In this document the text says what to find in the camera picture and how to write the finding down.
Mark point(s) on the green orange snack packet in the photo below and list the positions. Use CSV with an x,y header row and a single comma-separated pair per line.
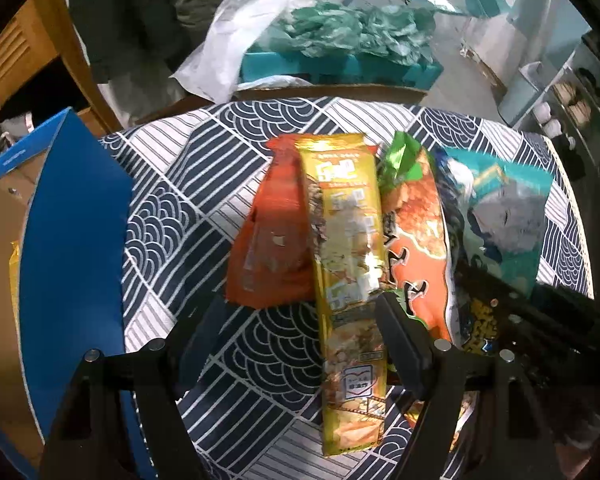
x,y
415,240

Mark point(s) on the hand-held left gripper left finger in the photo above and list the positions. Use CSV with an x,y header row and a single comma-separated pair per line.
x,y
202,327

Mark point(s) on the dark jacket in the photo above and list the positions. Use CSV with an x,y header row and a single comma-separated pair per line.
x,y
140,15

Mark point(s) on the yellow snack packet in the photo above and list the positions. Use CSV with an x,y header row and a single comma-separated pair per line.
x,y
347,260

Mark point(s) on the white plastic bag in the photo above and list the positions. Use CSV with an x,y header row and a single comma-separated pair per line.
x,y
232,45

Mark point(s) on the teal cartoon snack packet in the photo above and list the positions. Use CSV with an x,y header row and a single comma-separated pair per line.
x,y
500,210

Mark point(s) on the shoe rack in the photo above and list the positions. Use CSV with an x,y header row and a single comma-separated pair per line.
x,y
587,105

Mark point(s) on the navy white patterned tablecloth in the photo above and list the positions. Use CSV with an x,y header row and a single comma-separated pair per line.
x,y
195,220

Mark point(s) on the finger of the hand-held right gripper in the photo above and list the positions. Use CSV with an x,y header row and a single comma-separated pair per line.
x,y
490,287

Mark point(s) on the black snack packet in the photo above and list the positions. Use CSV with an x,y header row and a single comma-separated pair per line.
x,y
480,327

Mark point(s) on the white shoes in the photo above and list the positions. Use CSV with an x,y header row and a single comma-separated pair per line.
x,y
549,119

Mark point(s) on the wooden chair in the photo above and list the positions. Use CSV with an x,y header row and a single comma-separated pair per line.
x,y
35,45

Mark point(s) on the blue cardboard box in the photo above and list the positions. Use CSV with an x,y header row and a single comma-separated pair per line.
x,y
70,270

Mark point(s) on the red snack packet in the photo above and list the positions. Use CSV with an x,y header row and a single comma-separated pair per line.
x,y
275,240

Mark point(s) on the green tissue paper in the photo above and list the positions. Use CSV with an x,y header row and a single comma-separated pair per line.
x,y
350,30

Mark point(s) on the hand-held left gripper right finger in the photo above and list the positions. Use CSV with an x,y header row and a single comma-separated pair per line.
x,y
400,345

